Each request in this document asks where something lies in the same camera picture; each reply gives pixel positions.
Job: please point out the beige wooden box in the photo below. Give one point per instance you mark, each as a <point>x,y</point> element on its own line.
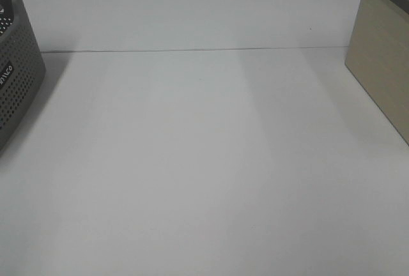
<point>377,57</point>

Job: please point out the grey perforated plastic basket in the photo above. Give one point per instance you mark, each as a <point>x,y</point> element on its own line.
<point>22,66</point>

